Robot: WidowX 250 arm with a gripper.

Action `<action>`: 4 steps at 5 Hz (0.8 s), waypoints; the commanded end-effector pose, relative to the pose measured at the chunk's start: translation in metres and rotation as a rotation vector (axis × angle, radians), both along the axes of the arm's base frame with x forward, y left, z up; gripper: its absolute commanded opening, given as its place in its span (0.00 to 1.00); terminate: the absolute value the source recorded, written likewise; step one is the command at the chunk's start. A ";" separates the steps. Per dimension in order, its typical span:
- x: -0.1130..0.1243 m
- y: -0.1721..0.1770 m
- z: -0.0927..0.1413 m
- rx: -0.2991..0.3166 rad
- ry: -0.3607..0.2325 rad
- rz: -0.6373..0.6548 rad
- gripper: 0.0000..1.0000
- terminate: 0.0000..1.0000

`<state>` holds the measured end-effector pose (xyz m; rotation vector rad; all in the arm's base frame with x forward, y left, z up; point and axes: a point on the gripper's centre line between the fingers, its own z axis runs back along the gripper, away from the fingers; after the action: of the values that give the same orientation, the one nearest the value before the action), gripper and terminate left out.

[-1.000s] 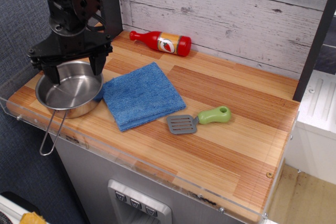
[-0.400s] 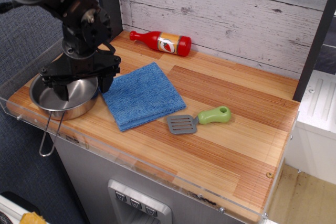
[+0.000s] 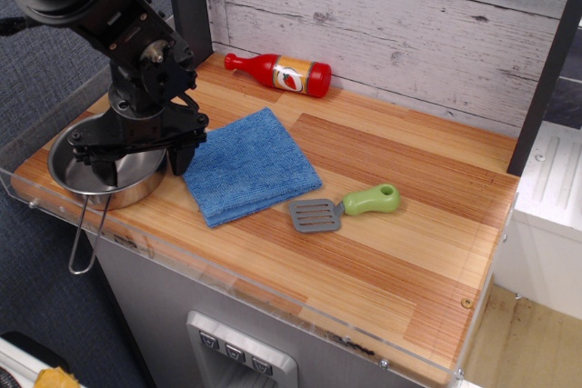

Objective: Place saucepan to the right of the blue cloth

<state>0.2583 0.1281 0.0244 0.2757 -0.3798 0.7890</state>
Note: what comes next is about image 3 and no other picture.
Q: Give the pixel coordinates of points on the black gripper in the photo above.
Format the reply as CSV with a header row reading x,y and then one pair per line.
x,y
178,129

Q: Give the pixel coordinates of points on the stainless steel saucepan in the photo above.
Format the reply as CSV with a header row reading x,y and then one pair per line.
x,y
104,185

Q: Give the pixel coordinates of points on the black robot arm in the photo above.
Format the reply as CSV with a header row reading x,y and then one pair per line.
x,y
152,68

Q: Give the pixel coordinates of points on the blue folded cloth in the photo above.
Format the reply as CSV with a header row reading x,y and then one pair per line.
x,y
246,167

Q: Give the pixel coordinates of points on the grey toy kitchen cabinet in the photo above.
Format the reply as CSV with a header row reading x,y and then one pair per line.
x,y
155,301

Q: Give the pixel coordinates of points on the green grey toy spatula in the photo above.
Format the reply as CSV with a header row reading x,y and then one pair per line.
x,y
322,215

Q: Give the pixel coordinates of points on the red toy sauce bottle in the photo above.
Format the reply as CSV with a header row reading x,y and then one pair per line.
x,y
285,73

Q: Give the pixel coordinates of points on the silver button panel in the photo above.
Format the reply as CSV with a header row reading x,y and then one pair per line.
x,y
229,358

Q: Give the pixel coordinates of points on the yellow object bottom left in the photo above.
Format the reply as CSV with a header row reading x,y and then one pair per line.
x,y
56,378

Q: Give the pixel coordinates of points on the white toy sink unit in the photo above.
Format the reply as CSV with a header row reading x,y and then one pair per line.
x,y
540,254

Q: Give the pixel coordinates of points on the dark left frame post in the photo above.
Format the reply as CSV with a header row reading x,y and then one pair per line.
x,y
192,23

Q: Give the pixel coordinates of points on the dark frame post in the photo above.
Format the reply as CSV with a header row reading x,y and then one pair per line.
x,y
564,36
192,23

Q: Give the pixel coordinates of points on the clear acrylic guard rail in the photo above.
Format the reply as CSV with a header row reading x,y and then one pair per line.
x,y
404,287

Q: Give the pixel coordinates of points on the dark right frame post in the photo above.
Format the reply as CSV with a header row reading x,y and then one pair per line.
x,y
564,36

